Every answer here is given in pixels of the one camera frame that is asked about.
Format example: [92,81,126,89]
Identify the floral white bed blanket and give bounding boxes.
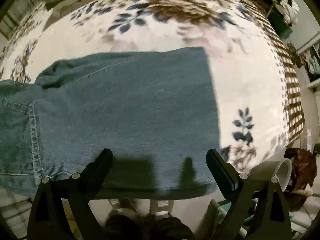
[1,0,305,171]

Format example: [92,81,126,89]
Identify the white wardrobe shelf unit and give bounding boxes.
[287,0,320,91]

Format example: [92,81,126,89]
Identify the blue denim jeans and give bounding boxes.
[1,47,219,199]

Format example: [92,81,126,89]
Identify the grey tape roll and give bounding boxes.
[249,158,292,192]

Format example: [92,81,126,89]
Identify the white puffer jacket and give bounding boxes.
[260,0,301,26]

